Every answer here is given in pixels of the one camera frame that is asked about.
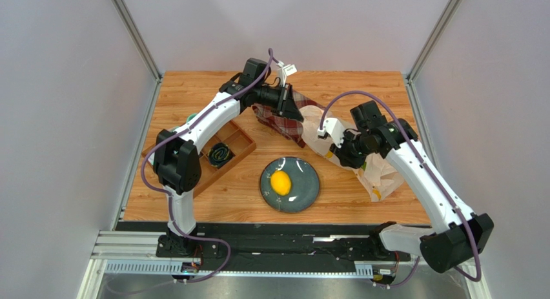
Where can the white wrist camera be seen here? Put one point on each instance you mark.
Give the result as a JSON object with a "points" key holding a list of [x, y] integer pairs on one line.
{"points": [[332, 128], [284, 71]]}

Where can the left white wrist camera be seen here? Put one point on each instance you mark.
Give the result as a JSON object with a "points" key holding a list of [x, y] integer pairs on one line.
{"points": [[284, 71]]}

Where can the yellow fake fruit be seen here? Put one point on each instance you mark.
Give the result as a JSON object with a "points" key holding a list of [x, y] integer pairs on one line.
{"points": [[281, 183]]}

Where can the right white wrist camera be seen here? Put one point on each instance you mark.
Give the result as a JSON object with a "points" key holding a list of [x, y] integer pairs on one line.
{"points": [[332, 128]]}

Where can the blue ceramic plate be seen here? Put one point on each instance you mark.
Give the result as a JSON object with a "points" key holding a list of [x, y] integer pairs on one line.
{"points": [[305, 185]]}

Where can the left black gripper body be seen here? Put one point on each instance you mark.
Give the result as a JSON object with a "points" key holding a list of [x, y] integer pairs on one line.
{"points": [[283, 98]]}

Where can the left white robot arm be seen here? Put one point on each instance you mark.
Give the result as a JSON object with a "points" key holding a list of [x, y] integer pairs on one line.
{"points": [[243, 90]]}

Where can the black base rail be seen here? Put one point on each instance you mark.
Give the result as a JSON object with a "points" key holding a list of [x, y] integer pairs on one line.
{"points": [[279, 247]]}

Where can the wooden compartment tray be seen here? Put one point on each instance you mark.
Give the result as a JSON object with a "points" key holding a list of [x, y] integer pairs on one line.
{"points": [[227, 148]]}

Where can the red plaid cloth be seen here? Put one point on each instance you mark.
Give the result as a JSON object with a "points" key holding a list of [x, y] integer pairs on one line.
{"points": [[289, 129]]}

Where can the translucent plastic bag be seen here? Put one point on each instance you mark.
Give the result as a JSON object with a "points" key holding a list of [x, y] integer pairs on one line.
{"points": [[378, 177]]}

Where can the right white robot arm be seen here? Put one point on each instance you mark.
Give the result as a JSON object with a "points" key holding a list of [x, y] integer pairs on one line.
{"points": [[456, 233]]}

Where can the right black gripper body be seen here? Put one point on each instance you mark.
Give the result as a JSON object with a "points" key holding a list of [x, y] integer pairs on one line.
{"points": [[344, 155]]}

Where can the aluminium frame rail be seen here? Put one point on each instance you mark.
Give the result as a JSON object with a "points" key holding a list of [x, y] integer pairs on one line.
{"points": [[125, 253]]}

